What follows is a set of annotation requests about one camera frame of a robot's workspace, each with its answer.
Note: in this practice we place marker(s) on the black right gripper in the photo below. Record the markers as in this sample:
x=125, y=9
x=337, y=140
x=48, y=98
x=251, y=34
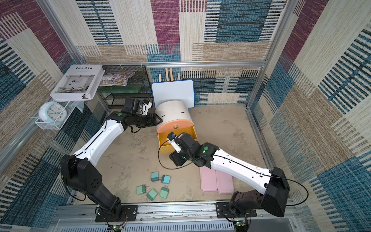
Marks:
x=176, y=156

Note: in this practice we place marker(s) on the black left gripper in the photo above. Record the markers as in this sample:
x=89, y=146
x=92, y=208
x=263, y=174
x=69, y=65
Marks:
x=153, y=122

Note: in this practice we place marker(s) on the yellow drawer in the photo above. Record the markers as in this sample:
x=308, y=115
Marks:
x=166, y=147

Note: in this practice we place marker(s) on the white round drawer cabinet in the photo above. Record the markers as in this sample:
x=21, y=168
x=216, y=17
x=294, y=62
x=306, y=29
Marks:
x=173, y=110

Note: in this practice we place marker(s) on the teal blue plug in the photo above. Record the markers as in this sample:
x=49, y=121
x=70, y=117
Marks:
x=155, y=176
x=165, y=179

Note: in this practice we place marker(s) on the green plug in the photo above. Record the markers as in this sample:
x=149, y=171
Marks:
x=152, y=194
x=141, y=190
x=164, y=193

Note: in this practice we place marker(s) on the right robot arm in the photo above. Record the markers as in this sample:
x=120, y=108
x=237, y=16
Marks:
x=270, y=187

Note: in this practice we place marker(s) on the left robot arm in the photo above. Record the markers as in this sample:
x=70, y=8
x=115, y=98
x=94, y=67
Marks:
x=78, y=171

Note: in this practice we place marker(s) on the pink tray left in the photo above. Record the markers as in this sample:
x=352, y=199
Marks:
x=208, y=180

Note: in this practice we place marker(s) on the pink tray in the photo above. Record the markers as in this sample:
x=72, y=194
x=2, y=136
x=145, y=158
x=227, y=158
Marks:
x=224, y=183
x=208, y=180

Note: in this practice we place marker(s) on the pink tray right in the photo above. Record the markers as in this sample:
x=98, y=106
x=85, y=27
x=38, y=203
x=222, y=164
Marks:
x=224, y=183

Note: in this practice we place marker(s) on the blue framed whiteboard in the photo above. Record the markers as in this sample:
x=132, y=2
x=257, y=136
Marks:
x=174, y=91

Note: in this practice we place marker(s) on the colourful snack bag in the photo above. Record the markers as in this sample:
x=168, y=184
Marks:
x=113, y=79

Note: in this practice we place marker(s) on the white magazine book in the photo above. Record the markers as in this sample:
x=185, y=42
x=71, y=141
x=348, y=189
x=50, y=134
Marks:
x=80, y=83

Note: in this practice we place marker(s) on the white alarm clock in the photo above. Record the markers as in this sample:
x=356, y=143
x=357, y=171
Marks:
x=52, y=112

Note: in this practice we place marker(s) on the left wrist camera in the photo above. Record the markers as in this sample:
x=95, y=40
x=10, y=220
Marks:
x=136, y=106

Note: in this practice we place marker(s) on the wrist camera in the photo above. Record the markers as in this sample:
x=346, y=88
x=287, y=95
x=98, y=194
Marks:
x=171, y=139
x=136, y=106

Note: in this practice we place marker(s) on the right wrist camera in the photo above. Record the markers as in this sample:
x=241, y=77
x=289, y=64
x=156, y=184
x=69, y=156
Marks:
x=171, y=139

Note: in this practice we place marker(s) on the black wire shelf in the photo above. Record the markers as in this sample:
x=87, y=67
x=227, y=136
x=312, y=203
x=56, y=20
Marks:
x=137, y=87

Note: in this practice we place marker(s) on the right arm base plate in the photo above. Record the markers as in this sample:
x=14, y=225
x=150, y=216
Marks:
x=224, y=211

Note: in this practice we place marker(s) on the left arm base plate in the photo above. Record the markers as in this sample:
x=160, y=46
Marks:
x=126, y=213

